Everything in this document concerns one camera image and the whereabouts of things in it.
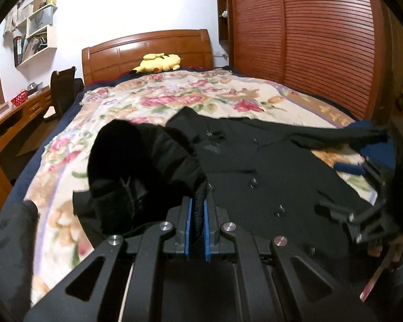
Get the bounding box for brown louvered wardrobe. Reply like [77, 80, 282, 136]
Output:
[217, 0, 392, 124]

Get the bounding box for person's right hand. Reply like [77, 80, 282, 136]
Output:
[368, 235, 403, 262]

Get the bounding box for red basket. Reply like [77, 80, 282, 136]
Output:
[10, 90, 28, 107]

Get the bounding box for white tied curtain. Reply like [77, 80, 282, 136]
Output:
[3, 4, 18, 34]

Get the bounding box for wooden desk with cabinets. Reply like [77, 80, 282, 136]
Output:
[0, 87, 52, 211]

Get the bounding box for white wall shelf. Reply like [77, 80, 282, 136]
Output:
[14, 0, 57, 68]

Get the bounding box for wooden bed headboard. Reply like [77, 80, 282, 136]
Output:
[82, 29, 214, 86]

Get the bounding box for black binder on shelf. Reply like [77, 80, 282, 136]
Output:
[13, 36, 23, 67]

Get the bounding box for black double-breasted coat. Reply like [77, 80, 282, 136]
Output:
[72, 105, 390, 322]

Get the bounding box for navy blue folded garment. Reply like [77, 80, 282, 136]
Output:
[349, 137, 396, 170]

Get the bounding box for dark brown chair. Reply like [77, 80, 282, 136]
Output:
[44, 66, 84, 122]

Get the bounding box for floral bed blanket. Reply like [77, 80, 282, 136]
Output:
[25, 68, 377, 307]

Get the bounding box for yellow Pikachu plush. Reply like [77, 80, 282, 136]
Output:
[132, 53, 181, 74]

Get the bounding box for dark grey garment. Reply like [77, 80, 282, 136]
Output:
[0, 201, 39, 321]

